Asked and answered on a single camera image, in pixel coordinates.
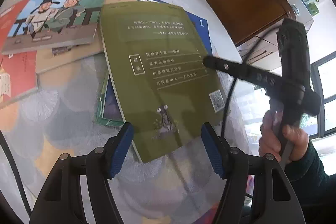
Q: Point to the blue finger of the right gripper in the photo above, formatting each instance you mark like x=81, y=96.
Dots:
x=239, y=71

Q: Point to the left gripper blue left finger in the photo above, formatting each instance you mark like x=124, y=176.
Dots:
x=102, y=165

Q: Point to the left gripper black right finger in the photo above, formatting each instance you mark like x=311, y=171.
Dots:
x=231, y=165

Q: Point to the bright green insect book 03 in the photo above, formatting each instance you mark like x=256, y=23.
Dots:
x=108, y=112

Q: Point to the blue Aesop fables book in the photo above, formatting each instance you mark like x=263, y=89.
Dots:
x=200, y=24

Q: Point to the olive green book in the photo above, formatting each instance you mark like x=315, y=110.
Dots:
x=155, y=60

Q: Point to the light blue cartoon book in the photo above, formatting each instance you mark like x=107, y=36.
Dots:
x=43, y=24

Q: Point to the person right forearm sleeve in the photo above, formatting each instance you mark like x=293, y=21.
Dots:
x=314, y=189

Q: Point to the window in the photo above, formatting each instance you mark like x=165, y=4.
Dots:
x=321, y=122

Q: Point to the wooden sideboard cabinet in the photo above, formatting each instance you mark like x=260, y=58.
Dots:
x=250, y=22

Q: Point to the floral tablecloth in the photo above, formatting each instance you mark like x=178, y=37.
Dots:
x=177, y=188

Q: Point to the white microwave oven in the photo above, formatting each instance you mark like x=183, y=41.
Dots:
x=302, y=13

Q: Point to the green canister on microwave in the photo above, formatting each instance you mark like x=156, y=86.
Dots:
x=312, y=6

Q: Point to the red book with yellow figure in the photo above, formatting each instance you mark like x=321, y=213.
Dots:
x=18, y=77

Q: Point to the tan kraft cover book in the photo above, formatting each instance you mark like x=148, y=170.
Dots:
x=85, y=43

